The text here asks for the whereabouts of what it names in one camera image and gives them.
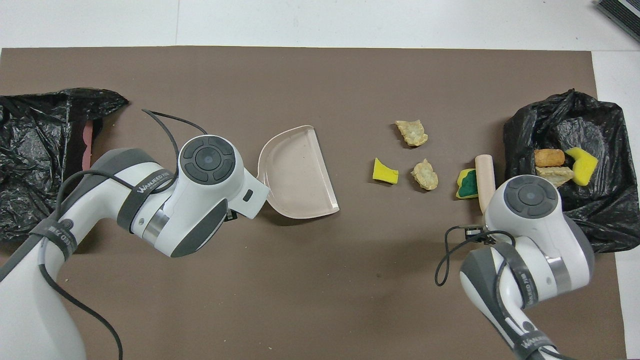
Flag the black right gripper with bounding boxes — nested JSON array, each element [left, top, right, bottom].
[[465, 226, 496, 245]]

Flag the green yellow sponge piece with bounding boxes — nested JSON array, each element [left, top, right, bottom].
[[455, 168, 479, 200], [565, 147, 599, 187]]

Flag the beige hand brush black bristles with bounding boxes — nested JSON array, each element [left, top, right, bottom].
[[474, 154, 497, 215]]

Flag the pale beige sponge piece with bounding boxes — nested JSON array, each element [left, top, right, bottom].
[[395, 119, 429, 148], [536, 166, 574, 187], [410, 158, 439, 191]]

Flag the beige plastic dustpan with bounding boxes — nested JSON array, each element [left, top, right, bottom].
[[257, 125, 341, 220]]

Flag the brown sponge piece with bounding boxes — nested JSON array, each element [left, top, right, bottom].
[[534, 148, 566, 168]]

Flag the yellow sponge wedge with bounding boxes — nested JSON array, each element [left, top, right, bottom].
[[372, 157, 400, 185]]

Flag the black bag lined bin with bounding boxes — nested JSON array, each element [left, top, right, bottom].
[[503, 89, 632, 253]]

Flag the black bag bin pink box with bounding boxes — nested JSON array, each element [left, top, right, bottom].
[[0, 88, 130, 243]]

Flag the brown table mat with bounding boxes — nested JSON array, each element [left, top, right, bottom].
[[0, 46, 628, 360]]

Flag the dark ribbed panel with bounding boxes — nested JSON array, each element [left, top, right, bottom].
[[596, 0, 640, 43]]

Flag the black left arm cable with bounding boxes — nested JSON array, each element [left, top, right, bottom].
[[37, 109, 208, 360]]

